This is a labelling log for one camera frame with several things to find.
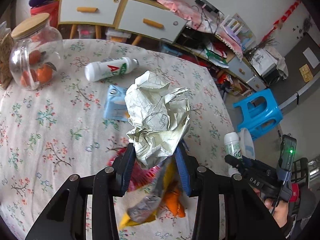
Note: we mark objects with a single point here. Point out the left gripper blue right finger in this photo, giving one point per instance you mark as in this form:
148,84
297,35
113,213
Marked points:
246,217

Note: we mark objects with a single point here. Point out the person's right hand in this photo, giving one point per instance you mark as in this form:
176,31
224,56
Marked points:
280,215

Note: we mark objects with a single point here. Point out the light blue milk carton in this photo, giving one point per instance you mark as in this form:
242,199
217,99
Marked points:
115,106

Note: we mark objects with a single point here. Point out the yellow snack wrapper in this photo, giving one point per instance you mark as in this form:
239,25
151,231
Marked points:
145,211

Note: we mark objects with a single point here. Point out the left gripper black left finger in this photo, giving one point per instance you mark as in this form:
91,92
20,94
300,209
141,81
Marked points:
64,217

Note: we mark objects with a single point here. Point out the glass jar with oranges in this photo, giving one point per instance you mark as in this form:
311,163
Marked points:
37,54

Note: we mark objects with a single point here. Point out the white AD drink bottle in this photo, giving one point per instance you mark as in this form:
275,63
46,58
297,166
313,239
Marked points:
232,145

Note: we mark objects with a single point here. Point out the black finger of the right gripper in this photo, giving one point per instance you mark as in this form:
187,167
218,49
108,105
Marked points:
235,165

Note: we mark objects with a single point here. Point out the wooden drawer cabinet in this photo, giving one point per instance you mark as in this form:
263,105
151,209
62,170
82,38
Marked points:
144,18

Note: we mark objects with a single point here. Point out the blue plastic stool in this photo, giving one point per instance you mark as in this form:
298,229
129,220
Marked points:
260,113

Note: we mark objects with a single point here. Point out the floral tablecloth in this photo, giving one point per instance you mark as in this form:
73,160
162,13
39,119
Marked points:
59,129

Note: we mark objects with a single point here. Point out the plastic jar with snacks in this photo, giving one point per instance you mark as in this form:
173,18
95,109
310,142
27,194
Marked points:
6,47

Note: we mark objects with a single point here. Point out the low tv shelf unit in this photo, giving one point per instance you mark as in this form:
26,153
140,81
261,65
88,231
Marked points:
213,48

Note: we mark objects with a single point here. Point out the orange peel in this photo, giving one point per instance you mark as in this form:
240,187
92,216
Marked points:
172,200

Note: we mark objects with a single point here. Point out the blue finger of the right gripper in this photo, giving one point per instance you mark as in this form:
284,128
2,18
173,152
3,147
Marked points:
247,162

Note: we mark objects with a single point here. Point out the pink cloth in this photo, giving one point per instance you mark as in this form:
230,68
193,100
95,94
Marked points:
199,20

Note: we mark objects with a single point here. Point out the white trash bin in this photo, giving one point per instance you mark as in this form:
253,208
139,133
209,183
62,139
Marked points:
246,143

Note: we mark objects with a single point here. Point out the white paper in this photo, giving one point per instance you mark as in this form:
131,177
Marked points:
160,116

